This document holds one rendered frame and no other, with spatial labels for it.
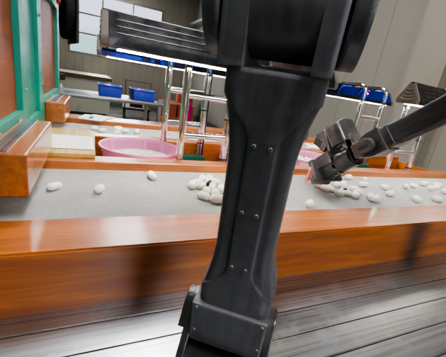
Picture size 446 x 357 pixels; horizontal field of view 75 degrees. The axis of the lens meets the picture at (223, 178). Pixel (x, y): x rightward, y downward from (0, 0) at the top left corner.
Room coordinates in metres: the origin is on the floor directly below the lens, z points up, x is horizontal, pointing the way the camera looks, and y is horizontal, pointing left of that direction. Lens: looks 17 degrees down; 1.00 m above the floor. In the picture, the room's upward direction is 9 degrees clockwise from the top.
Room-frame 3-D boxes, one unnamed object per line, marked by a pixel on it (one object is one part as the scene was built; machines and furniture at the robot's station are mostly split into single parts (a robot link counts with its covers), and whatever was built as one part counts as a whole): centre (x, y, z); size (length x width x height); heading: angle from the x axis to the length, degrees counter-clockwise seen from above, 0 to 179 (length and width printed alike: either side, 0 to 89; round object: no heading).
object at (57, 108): (1.15, 0.68, 0.83); 0.30 x 0.06 x 0.07; 26
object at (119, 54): (1.28, 0.26, 1.08); 0.62 x 0.08 x 0.07; 116
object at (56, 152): (0.86, 0.49, 0.77); 0.33 x 0.15 x 0.01; 26
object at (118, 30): (0.78, 0.02, 1.08); 0.62 x 0.08 x 0.07; 116
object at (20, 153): (0.53, 0.39, 0.83); 0.30 x 0.06 x 0.07; 26
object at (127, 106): (6.65, 2.20, 0.42); 1.08 x 0.62 x 0.84; 24
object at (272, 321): (0.22, -0.03, 0.77); 0.09 x 0.06 x 0.06; 78
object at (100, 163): (1.07, -0.33, 0.71); 1.81 x 0.06 x 0.11; 116
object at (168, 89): (1.21, 0.22, 0.90); 0.20 x 0.19 x 0.45; 116
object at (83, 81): (6.62, 3.76, 0.41); 2.16 x 1.76 x 0.81; 25
